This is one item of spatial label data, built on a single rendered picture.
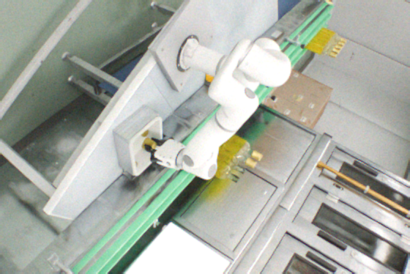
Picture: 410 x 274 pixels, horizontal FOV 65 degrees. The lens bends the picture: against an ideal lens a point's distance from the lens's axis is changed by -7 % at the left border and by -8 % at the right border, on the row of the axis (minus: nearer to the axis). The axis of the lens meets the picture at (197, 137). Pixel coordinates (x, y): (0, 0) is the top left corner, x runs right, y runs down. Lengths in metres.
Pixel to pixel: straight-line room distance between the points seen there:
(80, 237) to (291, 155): 1.14
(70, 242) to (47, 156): 0.66
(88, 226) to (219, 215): 0.58
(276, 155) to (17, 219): 1.33
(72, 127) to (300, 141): 1.27
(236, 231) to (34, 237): 0.89
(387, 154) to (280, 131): 4.79
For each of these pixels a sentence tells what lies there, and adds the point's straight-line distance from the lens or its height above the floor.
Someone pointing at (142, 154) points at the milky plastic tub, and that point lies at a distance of 1.46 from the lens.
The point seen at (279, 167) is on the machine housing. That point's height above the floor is 1.23.
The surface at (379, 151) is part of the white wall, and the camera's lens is 6.65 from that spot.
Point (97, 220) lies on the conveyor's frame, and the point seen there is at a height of 0.83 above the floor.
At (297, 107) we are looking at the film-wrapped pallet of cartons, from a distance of 5.56.
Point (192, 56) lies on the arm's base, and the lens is 1.34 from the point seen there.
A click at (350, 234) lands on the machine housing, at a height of 1.70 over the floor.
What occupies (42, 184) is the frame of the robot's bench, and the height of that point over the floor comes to 0.62.
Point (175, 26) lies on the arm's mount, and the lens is 1.27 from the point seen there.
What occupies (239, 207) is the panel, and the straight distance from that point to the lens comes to 1.63.
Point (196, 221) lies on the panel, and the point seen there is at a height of 1.08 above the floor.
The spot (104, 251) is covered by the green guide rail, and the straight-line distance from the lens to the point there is 1.36.
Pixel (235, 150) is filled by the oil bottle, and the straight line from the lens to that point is 1.61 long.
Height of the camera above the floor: 1.45
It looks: 20 degrees down
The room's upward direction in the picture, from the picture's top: 120 degrees clockwise
